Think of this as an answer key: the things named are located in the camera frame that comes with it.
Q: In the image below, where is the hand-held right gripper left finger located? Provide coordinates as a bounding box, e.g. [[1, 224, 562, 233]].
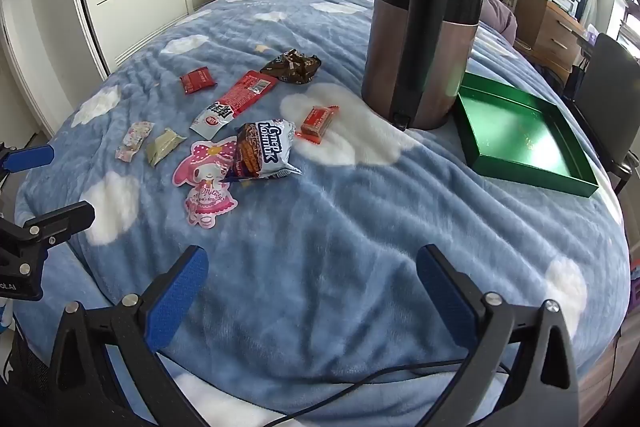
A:
[[47, 246, 209, 427]]

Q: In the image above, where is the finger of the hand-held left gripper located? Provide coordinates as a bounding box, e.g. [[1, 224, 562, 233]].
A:
[[0, 201, 97, 258], [0, 142, 55, 180]]

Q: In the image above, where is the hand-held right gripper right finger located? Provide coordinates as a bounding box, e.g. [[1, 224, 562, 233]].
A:
[[416, 244, 583, 427]]

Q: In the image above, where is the small floral white packet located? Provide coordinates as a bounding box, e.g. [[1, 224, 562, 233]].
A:
[[115, 121, 154, 162]]

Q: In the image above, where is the pink cartoon character packet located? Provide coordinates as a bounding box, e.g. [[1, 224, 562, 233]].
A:
[[172, 139, 240, 228]]

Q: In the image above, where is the olive green snack packet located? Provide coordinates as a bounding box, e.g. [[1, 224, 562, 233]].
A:
[[145, 128, 188, 168]]

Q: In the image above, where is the blue white cookie packet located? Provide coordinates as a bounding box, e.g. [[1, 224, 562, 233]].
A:
[[225, 118, 303, 182]]

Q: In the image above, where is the small red snack packet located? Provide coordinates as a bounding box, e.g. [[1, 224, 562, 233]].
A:
[[180, 66, 219, 96]]

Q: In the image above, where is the green tray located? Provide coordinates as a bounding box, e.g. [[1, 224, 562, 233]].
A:
[[452, 72, 600, 198]]

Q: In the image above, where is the orange red candy packet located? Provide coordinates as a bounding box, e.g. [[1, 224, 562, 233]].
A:
[[296, 104, 340, 142]]

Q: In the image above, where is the long red white snack packet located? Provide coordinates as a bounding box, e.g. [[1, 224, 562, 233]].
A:
[[189, 71, 279, 138]]

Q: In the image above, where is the brown crinkled snack wrapper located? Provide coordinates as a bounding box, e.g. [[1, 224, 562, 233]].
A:
[[260, 49, 322, 85]]

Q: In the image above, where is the blue cloud print blanket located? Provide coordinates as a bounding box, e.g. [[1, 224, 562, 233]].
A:
[[15, 0, 631, 427]]

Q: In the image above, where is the dark grey chair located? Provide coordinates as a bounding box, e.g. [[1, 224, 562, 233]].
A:
[[570, 32, 640, 195]]

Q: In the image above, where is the wooden nightstand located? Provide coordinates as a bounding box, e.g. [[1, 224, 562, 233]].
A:
[[515, 0, 586, 82]]

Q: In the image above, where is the black cable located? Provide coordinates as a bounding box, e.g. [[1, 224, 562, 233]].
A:
[[260, 354, 516, 427]]

